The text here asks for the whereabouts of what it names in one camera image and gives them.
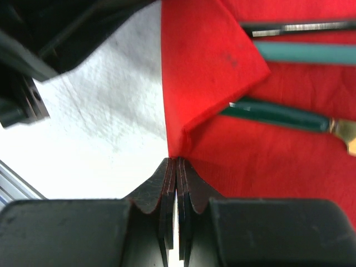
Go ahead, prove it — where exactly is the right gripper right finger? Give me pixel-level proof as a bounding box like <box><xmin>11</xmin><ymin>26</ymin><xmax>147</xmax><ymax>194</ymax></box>
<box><xmin>176</xmin><ymin>158</ymin><xmax>355</xmax><ymax>266</ymax></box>

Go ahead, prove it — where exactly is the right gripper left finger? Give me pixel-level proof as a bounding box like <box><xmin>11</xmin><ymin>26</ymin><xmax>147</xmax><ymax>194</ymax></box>
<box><xmin>1</xmin><ymin>158</ymin><xmax>176</xmax><ymax>266</ymax></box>

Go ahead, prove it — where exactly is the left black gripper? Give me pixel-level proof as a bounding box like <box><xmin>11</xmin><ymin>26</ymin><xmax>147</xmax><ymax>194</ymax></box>
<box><xmin>1</xmin><ymin>0</ymin><xmax>149</xmax><ymax>128</ymax></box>

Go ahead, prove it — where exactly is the green handled utensil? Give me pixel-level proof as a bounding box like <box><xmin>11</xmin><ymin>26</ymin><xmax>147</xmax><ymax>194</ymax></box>
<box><xmin>221</xmin><ymin>97</ymin><xmax>355</xmax><ymax>156</ymax></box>

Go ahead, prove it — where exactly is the red paper napkin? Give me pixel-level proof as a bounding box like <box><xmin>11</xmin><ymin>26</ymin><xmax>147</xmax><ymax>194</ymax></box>
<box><xmin>161</xmin><ymin>1</ymin><xmax>355</xmax><ymax>221</ymax></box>

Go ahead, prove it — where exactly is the aluminium mounting rail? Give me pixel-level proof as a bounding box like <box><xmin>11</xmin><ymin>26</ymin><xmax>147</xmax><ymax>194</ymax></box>
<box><xmin>0</xmin><ymin>161</ymin><xmax>46</xmax><ymax>209</ymax></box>

